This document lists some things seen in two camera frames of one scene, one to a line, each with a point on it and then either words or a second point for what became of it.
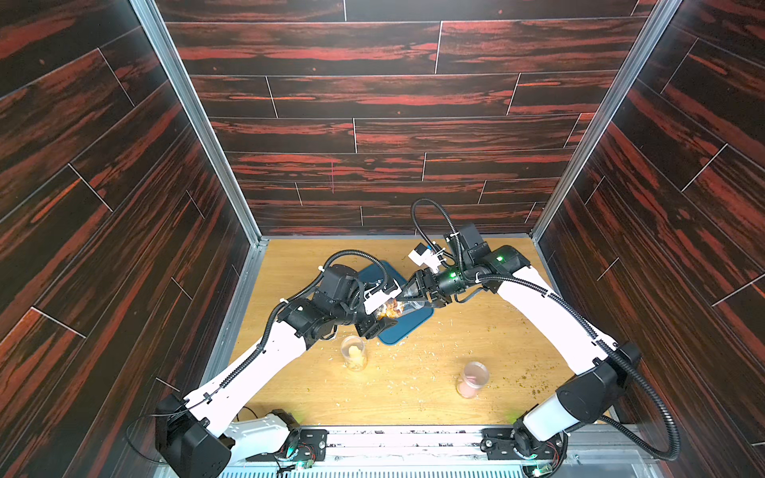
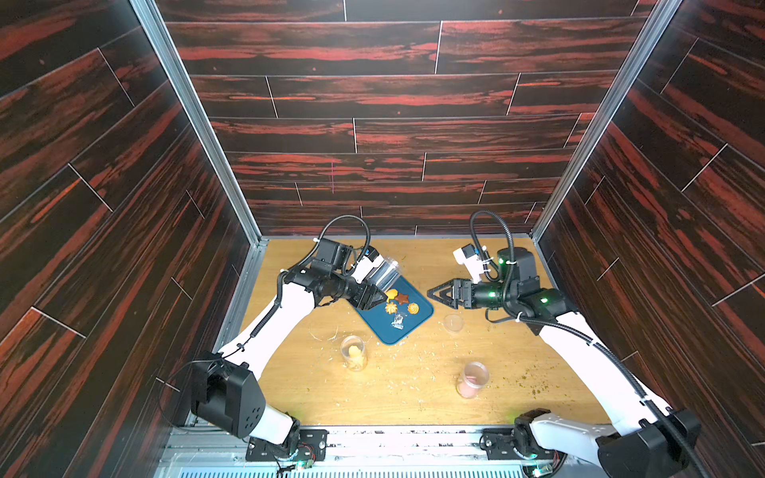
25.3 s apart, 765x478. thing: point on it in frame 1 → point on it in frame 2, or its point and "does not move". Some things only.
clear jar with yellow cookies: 354,352 does not move
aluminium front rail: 460,453 does not move
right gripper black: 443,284 → 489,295
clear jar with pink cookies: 475,375 does not move
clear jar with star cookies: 397,307 → 386,275
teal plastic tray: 383,296 does not move
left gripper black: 377,328 → 366,292
